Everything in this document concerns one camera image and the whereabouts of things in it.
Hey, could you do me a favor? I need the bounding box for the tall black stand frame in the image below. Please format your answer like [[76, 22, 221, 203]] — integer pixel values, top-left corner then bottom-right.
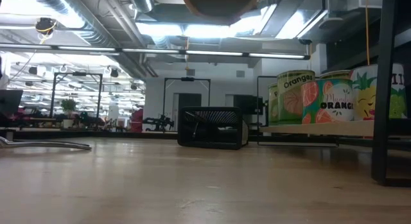
[[49, 71, 104, 119]]

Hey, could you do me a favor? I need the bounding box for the red background object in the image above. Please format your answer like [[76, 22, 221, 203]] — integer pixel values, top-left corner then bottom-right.
[[130, 107, 144, 134]]

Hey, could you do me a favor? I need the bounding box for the pineapple print white can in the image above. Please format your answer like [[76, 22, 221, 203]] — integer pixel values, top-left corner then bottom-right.
[[349, 62, 408, 121]]

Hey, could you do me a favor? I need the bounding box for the black ceiling dome device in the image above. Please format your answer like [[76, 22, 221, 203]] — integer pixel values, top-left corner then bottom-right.
[[34, 17, 58, 36]]

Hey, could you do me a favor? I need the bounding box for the long ceiling light bar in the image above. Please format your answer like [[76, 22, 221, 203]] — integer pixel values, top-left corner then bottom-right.
[[0, 42, 311, 60]]

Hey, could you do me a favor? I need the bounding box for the wide black stand frame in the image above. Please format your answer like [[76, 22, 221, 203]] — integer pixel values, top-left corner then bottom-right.
[[162, 76, 212, 132]]

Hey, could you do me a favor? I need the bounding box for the wooden shelf with black frame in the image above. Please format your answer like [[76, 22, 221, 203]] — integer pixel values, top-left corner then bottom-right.
[[256, 0, 411, 187]]

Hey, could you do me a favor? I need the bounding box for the potted plant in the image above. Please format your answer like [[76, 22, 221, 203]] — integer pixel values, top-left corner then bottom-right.
[[60, 98, 78, 129]]

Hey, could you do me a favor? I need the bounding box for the dark monitor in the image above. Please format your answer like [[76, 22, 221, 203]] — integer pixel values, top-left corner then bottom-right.
[[0, 89, 24, 115]]

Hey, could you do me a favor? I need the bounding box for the silver and black hand tool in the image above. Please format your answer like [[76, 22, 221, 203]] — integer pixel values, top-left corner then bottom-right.
[[0, 135, 92, 151]]

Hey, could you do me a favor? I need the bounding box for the dark cabinet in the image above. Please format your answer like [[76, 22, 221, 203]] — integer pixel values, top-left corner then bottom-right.
[[232, 94, 265, 116]]

